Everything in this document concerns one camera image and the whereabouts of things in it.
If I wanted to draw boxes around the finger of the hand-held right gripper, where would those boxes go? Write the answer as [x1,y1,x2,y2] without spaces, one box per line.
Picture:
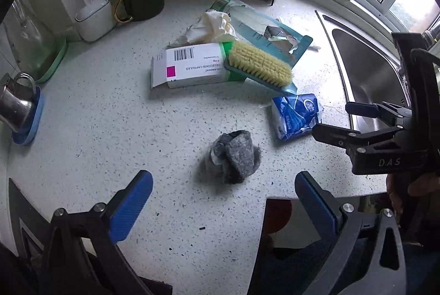
[345,101,413,131]
[312,122,418,160]

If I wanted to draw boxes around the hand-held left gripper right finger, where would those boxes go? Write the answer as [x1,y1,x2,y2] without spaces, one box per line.
[295,170,408,295]

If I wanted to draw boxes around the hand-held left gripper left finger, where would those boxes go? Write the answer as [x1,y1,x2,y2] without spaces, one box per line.
[41,169,153,295]

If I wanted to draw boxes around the red plastic basin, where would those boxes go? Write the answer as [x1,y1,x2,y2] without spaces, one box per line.
[266,199,293,234]

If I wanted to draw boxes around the blue packet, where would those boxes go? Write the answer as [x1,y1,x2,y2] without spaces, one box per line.
[271,94,324,141]

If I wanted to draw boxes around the grey cloth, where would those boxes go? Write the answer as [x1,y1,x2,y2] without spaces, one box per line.
[205,130,262,185]

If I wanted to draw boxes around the teal torn package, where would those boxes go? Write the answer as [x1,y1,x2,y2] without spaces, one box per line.
[205,0,314,70]

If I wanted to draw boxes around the white rubber glove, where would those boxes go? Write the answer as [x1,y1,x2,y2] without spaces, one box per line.
[170,10,238,48]

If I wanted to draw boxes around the person's right forearm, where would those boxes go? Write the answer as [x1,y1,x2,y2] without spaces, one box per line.
[399,194,440,251]

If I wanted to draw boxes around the person's right hand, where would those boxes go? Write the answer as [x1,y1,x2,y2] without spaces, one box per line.
[385,173,440,213]

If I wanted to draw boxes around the stainless steel sink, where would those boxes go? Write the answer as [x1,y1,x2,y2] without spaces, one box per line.
[315,10,440,144]

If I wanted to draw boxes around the yellow bristle scrub brush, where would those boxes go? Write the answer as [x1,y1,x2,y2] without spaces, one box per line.
[223,41,299,96]

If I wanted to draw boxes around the blue saucer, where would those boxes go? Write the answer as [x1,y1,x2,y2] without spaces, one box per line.
[10,85,45,146]

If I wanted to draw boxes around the white medicine box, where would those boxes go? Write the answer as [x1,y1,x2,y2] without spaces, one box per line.
[150,42,248,90]

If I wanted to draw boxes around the steel teapot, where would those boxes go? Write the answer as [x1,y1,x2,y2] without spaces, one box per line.
[0,72,38,134]

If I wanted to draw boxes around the green plastic tray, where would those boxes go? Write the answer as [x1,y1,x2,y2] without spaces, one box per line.
[32,37,68,84]

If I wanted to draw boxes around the white lidded sugar pot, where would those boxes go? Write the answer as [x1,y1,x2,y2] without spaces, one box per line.
[75,0,117,43]

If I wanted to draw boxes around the glass carafe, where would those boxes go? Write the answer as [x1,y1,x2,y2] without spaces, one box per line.
[3,0,57,79]

